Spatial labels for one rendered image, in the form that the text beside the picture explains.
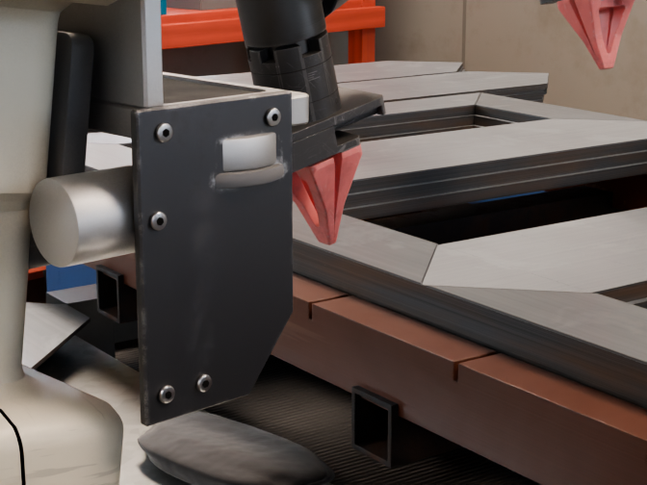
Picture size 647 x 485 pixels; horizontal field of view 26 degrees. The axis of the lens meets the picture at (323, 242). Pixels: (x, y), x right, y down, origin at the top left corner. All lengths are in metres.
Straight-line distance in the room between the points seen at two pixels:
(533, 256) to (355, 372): 0.19
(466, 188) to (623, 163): 0.25
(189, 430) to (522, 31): 3.56
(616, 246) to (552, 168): 0.44
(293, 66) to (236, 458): 0.35
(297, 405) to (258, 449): 0.54
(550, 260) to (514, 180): 0.45
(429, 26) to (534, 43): 0.46
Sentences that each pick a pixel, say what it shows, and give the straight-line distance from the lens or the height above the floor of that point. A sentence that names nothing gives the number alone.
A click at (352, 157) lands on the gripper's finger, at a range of 0.97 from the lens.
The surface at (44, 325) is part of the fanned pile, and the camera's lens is 1.45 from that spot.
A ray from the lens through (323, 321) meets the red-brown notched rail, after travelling 1.12.
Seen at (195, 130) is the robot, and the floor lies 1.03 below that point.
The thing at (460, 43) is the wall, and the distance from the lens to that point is 4.82.
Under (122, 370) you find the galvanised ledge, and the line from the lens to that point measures 1.43.
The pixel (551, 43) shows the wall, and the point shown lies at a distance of 4.58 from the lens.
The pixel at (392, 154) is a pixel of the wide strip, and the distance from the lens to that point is 1.61.
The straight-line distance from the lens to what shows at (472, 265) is 1.13.
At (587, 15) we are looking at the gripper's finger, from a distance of 1.40.
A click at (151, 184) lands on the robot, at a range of 0.68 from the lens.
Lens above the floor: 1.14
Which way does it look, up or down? 14 degrees down
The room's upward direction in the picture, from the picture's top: straight up
